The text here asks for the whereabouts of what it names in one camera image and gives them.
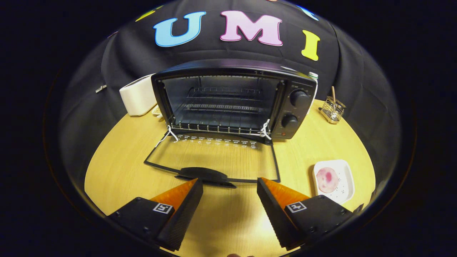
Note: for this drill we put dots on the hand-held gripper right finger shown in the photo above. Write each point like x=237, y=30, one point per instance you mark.
x=276, y=219

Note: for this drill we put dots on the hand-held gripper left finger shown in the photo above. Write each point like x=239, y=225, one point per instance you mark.
x=182, y=219

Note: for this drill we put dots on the pink ham slice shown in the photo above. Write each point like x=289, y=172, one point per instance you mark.
x=326, y=180

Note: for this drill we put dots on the white square plate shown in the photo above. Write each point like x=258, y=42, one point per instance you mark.
x=344, y=178

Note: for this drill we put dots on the black toaster oven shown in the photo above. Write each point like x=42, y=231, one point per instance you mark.
x=250, y=66

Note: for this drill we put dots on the white bread toaster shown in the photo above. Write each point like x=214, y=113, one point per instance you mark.
x=137, y=96

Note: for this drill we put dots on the cream woven coaster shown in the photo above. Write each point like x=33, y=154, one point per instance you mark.
x=156, y=110

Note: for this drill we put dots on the wooden stick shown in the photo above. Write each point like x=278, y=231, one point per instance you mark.
x=333, y=93

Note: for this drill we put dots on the white bottle green label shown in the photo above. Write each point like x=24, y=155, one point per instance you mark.
x=313, y=75

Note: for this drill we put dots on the silver metal clip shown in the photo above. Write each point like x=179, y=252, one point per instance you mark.
x=101, y=88

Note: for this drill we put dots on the black backdrop cloth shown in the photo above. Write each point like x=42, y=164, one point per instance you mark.
x=214, y=51

